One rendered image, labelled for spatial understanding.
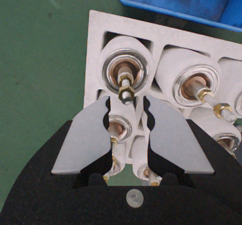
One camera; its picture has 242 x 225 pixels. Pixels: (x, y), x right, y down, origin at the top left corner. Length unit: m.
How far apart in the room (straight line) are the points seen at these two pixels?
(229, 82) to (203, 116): 0.10
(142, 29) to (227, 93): 0.19
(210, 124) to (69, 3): 0.47
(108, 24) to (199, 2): 0.30
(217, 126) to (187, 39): 0.19
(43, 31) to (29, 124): 0.40
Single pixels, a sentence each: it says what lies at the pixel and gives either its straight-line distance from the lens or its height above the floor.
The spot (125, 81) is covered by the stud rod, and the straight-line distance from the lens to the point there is 0.17.
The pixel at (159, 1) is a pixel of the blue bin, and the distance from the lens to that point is 0.47.
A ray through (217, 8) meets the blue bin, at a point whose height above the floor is 0.00.
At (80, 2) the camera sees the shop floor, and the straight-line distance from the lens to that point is 0.48.
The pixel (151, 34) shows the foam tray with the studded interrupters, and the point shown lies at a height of 0.18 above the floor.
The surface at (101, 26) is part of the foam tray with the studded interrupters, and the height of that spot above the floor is 0.18.
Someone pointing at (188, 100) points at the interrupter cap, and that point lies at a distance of 0.26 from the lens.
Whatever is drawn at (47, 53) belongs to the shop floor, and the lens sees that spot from 0.53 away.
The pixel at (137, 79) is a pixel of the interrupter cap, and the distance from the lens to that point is 0.22.
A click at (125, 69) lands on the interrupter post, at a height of 0.27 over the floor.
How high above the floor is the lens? 0.46
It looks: 60 degrees down
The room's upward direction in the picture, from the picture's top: 179 degrees counter-clockwise
